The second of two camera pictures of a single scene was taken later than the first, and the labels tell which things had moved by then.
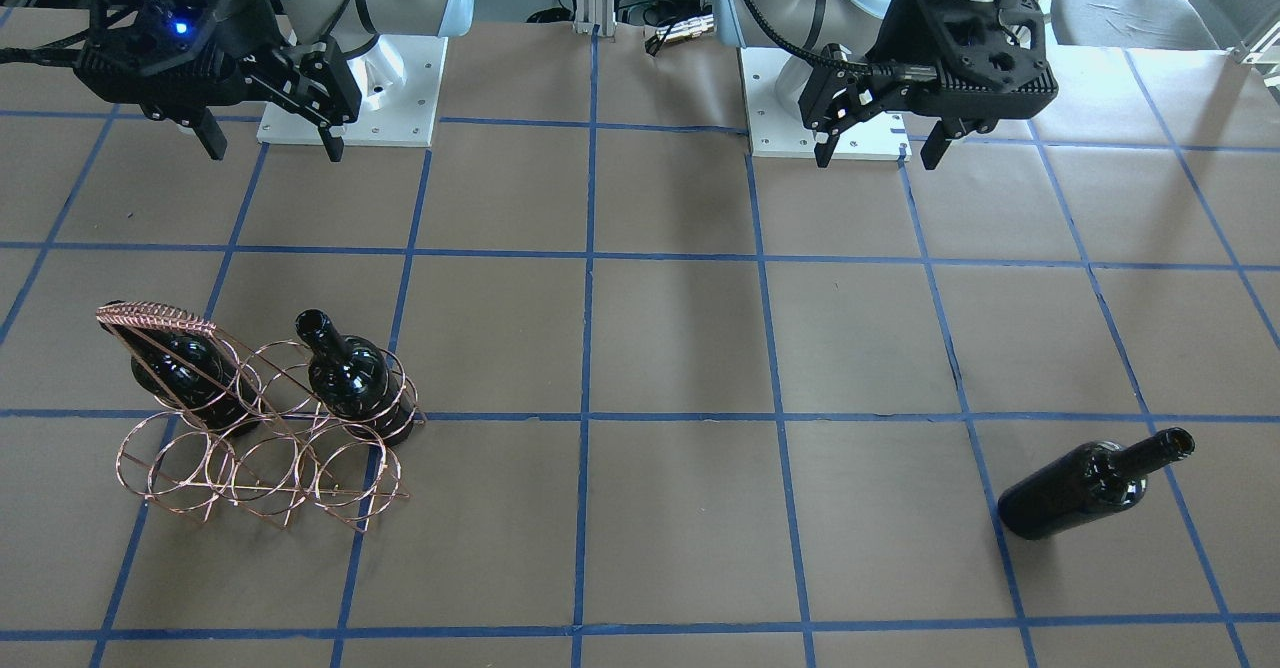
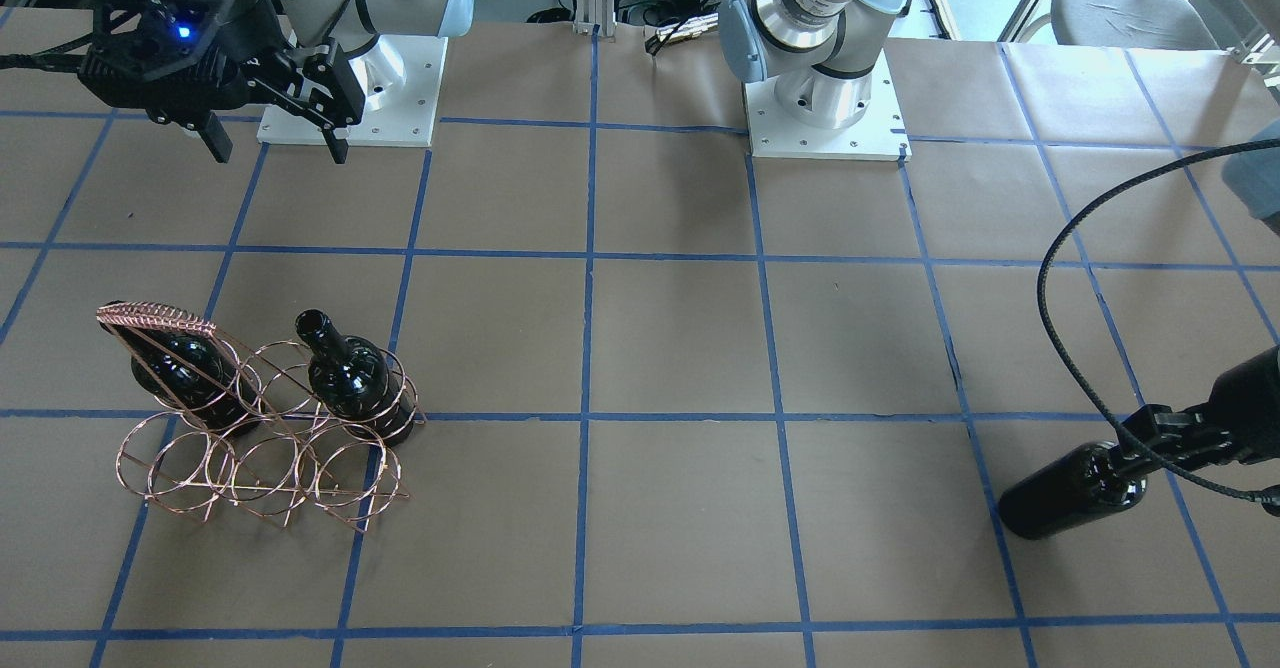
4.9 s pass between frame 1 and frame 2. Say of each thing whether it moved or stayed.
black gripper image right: moved
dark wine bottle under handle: stayed
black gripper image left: stayed
